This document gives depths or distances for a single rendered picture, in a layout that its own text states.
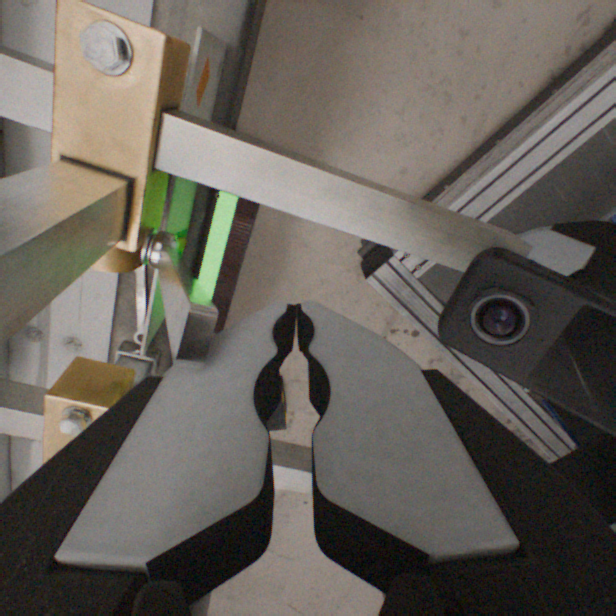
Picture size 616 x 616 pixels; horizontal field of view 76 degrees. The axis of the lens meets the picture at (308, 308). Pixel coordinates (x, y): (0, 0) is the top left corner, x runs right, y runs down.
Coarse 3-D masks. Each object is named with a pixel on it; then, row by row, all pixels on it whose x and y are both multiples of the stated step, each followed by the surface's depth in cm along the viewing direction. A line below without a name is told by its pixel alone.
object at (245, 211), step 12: (240, 204) 39; (252, 204) 39; (240, 216) 40; (252, 216) 40; (240, 228) 40; (228, 240) 41; (240, 240) 41; (228, 252) 42; (240, 252) 42; (228, 264) 42; (228, 276) 43; (216, 288) 44; (228, 288) 44; (216, 300) 44; (228, 300) 44; (216, 324) 46
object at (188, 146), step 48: (0, 48) 21; (0, 96) 20; (48, 96) 20; (192, 144) 22; (240, 144) 22; (240, 192) 23; (288, 192) 23; (336, 192) 23; (384, 192) 23; (384, 240) 25; (432, 240) 25; (480, 240) 25
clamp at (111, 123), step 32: (64, 0) 18; (64, 32) 18; (128, 32) 18; (160, 32) 18; (64, 64) 19; (160, 64) 19; (64, 96) 20; (96, 96) 20; (128, 96) 20; (160, 96) 20; (64, 128) 20; (96, 128) 20; (128, 128) 20; (96, 160) 21; (128, 160) 21; (160, 192) 25; (128, 224) 23; (128, 256) 25
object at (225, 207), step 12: (228, 204) 39; (216, 216) 40; (228, 216) 40; (216, 228) 40; (228, 228) 40; (216, 240) 41; (216, 252) 42; (204, 264) 42; (216, 264) 42; (204, 276) 43; (216, 276) 43; (204, 288) 44
